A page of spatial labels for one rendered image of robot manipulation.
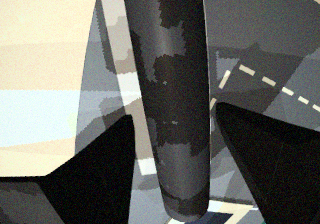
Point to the cream square tile with blue-grey centre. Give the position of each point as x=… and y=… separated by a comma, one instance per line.
x=221, y=211

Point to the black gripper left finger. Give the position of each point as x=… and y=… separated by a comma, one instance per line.
x=93, y=187

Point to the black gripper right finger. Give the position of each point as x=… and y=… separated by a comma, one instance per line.
x=280, y=163

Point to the cream dashed outline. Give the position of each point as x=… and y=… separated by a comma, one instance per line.
x=286, y=90

